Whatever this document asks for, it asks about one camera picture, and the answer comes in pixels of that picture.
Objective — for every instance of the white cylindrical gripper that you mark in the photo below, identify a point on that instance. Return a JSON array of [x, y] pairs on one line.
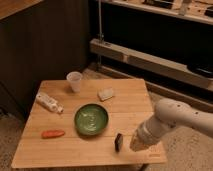
[[148, 133]]

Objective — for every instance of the black eraser block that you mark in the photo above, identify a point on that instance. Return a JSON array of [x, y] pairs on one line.
[[118, 142]]

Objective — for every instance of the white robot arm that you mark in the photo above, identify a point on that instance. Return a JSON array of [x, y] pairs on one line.
[[168, 115]]

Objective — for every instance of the wooden folding table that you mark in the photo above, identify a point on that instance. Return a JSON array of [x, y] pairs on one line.
[[130, 106]]

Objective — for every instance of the green ceramic bowl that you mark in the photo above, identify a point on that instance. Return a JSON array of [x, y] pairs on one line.
[[91, 119]]

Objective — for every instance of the white sponge block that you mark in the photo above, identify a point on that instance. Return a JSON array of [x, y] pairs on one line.
[[106, 94]]

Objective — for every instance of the wooden bench beam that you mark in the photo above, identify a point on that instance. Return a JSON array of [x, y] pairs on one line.
[[150, 63]]

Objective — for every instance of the clear plastic cup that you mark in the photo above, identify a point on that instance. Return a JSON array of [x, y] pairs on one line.
[[74, 78]]

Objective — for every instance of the orange carrot toy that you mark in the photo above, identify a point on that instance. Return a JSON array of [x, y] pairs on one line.
[[52, 134]]

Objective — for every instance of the white tube bottle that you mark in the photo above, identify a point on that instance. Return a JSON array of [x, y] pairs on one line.
[[49, 103]]

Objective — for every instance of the metal vertical pole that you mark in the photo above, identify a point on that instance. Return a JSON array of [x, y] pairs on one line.
[[100, 20]]

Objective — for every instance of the wooden shelf with items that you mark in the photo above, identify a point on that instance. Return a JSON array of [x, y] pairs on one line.
[[193, 10]]

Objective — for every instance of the dark wooden cabinet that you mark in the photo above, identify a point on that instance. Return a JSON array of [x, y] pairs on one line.
[[43, 42]]

